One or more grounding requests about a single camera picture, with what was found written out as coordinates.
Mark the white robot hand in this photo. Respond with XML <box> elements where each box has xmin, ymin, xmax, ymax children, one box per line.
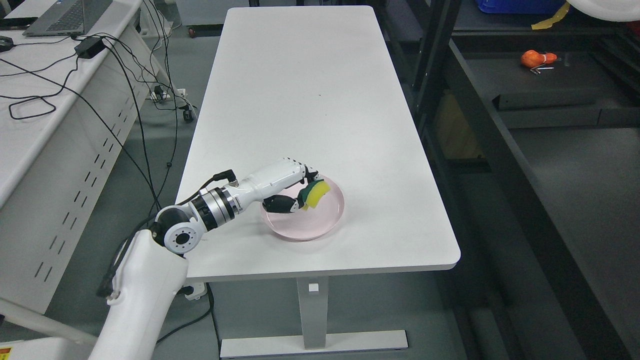
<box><xmin>235</xmin><ymin>158</ymin><xmax>321</xmax><ymax>215</ymax></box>

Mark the green yellow sponge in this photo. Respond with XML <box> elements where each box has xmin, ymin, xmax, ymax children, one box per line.
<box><xmin>297</xmin><ymin>179</ymin><xmax>331</xmax><ymax>211</ymax></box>

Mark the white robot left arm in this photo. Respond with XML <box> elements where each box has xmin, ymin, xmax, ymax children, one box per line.
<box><xmin>89</xmin><ymin>157</ymin><xmax>330</xmax><ymax>360</ymax></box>

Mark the black metal shelf rack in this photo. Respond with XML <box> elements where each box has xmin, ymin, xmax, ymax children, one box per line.
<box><xmin>370</xmin><ymin>0</ymin><xmax>639</xmax><ymax>360</ymax></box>

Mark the pink round plate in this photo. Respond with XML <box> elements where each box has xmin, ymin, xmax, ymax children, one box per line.
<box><xmin>259</xmin><ymin>177</ymin><xmax>345</xmax><ymax>242</ymax></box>

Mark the white standing desk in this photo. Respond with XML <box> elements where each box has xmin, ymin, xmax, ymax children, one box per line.
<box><xmin>177</xmin><ymin>6</ymin><xmax>461</xmax><ymax>359</ymax></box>

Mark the white power strip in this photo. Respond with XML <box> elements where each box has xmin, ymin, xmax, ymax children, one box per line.
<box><xmin>181</xmin><ymin>282</ymin><xmax>208</xmax><ymax>301</ymax></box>

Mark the white side desk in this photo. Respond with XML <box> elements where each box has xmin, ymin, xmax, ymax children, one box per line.
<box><xmin>0</xmin><ymin>0</ymin><xmax>160</xmax><ymax>314</ymax></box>

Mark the black power adapter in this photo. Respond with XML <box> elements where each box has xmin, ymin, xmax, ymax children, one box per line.
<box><xmin>74</xmin><ymin>36</ymin><xmax>106</xmax><ymax>59</ymax></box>

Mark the blue plastic bin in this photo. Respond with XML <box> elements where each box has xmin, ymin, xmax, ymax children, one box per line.
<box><xmin>475</xmin><ymin>0</ymin><xmax>566</xmax><ymax>15</ymax></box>

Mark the grey laptop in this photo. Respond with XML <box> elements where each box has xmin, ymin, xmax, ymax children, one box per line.
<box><xmin>22</xmin><ymin>0</ymin><xmax>113</xmax><ymax>37</ymax></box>

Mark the yellow tape strip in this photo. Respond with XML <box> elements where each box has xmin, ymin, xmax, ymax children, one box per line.
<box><xmin>530</xmin><ymin>1</ymin><xmax>571</xmax><ymax>31</ymax></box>

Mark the black computer mouse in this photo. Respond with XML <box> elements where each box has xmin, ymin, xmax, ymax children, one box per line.
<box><xmin>0</xmin><ymin>35</ymin><xmax>15</xmax><ymax>53</ymax></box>

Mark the black power cable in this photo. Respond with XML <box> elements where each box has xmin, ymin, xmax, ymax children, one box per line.
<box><xmin>0</xmin><ymin>0</ymin><xmax>198</xmax><ymax>211</ymax></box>

